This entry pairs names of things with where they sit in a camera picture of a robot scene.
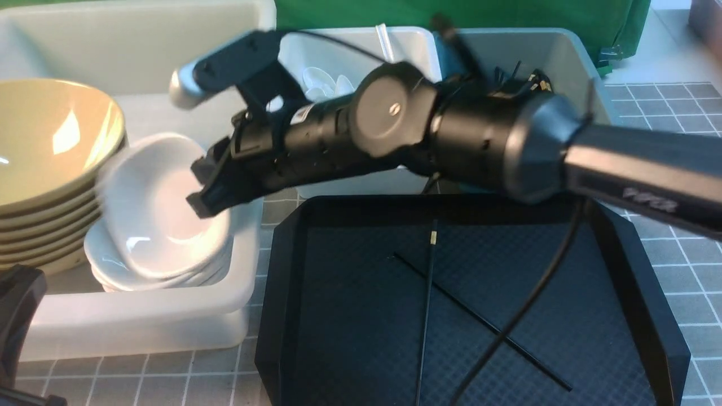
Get green cloth backdrop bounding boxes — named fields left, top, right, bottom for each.
left=275, top=1, right=650, bottom=74

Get white square dish front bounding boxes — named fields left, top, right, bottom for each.
left=96, top=132, right=231, bottom=280

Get stack of white dishes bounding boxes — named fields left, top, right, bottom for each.
left=83, top=219, right=233, bottom=292

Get teal rectangular chopstick bin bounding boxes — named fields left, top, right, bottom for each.
left=433, top=28, right=615, bottom=194

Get black chopstick plain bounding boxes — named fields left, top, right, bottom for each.
left=392, top=251, right=573, bottom=391

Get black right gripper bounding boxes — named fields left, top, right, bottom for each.
left=186, top=101, right=362, bottom=219

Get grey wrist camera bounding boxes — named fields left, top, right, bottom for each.
left=169, top=30, right=310, bottom=115

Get black cable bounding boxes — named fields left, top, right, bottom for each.
left=448, top=197, right=587, bottom=406

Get pile of white spoons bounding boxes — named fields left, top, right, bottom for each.
left=302, top=67, right=356, bottom=102

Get large white plastic tub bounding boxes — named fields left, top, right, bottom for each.
left=2, top=1, right=276, bottom=361

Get yellow-green noodle bowl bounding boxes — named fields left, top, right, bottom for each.
left=1, top=78, right=126, bottom=215

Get white rectangular spoon bin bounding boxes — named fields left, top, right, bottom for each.
left=279, top=27, right=442, bottom=200

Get black chopstick gold band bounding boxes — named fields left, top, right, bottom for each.
left=413, top=219, right=439, bottom=405

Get pile of black chopsticks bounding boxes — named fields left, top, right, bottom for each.
left=493, top=61, right=554, bottom=99

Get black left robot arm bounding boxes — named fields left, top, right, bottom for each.
left=1, top=264, right=67, bottom=405

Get stack of yellow-green bowls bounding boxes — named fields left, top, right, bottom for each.
left=0, top=135, right=127, bottom=277

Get upright white spoon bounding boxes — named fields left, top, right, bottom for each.
left=375, top=24, right=395, bottom=63

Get black plastic serving tray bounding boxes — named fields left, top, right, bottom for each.
left=255, top=195, right=690, bottom=405

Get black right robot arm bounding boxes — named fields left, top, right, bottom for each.
left=173, top=15, right=720, bottom=241

